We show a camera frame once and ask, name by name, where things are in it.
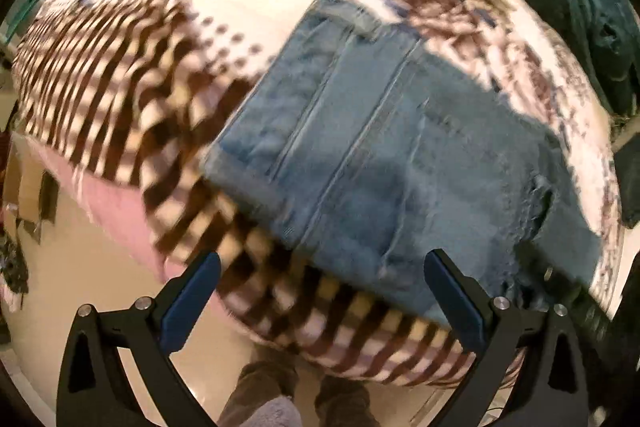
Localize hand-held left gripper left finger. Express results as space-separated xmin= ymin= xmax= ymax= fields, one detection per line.
xmin=56 ymin=251 xmax=222 ymax=427

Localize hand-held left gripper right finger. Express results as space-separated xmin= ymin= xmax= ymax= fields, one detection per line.
xmin=423 ymin=249 xmax=592 ymax=427

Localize blue denim pants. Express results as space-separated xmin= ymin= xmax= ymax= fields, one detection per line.
xmin=199 ymin=0 xmax=604 ymax=327

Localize pink bed sheet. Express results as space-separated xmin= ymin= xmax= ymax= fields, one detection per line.
xmin=44 ymin=139 xmax=238 ymax=325

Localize grey fuzzy slipper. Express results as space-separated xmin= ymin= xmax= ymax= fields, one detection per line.
xmin=244 ymin=394 xmax=304 ymax=427

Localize person's right leg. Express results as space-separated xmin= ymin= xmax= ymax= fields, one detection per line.
xmin=314 ymin=374 xmax=382 ymax=427

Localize cardboard box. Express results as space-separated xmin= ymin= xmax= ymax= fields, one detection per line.
xmin=4 ymin=146 xmax=62 ymax=244

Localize brown checkered printed blanket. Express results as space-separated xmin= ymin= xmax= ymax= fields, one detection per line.
xmin=11 ymin=0 xmax=623 ymax=389

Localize dark green clothing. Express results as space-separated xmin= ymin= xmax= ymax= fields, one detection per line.
xmin=506 ymin=0 xmax=640 ymax=118

